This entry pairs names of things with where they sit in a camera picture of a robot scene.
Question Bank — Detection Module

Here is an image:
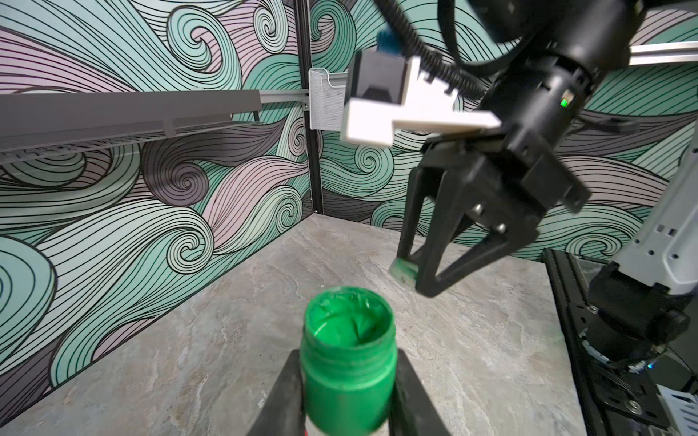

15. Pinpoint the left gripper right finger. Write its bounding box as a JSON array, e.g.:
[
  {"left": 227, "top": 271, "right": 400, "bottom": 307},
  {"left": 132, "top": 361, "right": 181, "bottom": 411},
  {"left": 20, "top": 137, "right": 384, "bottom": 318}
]
[{"left": 388, "top": 349, "right": 450, "bottom": 436}]

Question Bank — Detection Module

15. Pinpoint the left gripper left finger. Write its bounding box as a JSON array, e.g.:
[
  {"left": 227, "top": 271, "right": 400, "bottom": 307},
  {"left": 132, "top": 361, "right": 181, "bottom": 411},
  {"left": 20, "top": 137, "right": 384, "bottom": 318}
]
[{"left": 247, "top": 350, "right": 304, "bottom": 436}]

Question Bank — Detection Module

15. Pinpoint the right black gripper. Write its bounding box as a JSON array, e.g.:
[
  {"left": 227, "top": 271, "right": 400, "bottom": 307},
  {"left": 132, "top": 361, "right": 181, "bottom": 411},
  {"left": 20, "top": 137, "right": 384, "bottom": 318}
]
[{"left": 395, "top": 127, "right": 593, "bottom": 299}]

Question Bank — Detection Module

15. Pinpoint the green jar lid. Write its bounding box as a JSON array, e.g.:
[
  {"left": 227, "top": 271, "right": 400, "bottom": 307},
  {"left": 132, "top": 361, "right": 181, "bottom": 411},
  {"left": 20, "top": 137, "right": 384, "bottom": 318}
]
[{"left": 388, "top": 258, "right": 418, "bottom": 289}]

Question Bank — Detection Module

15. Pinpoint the green paint jar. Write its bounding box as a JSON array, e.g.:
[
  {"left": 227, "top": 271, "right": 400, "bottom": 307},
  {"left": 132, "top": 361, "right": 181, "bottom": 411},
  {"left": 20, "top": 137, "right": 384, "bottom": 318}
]
[{"left": 300, "top": 286, "right": 398, "bottom": 435}]

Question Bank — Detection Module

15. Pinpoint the clear plastic wall holder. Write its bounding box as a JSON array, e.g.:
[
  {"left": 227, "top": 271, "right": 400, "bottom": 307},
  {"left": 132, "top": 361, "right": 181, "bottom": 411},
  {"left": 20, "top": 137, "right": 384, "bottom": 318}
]
[{"left": 308, "top": 68, "right": 347, "bottom": 132}]

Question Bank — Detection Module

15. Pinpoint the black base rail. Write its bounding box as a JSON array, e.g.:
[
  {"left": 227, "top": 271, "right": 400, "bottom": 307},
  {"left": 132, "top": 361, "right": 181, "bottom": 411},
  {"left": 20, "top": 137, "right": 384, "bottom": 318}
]
[{"left": 543, "top": 249, "right": 697, "bottom": 435}]

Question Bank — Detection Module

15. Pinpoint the black wall tray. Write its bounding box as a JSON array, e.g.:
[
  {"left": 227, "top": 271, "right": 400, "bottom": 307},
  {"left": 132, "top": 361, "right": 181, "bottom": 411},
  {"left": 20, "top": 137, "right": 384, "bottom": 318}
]
[{"left": 1, "top": 90, "right": 262, "bottom": 165}]

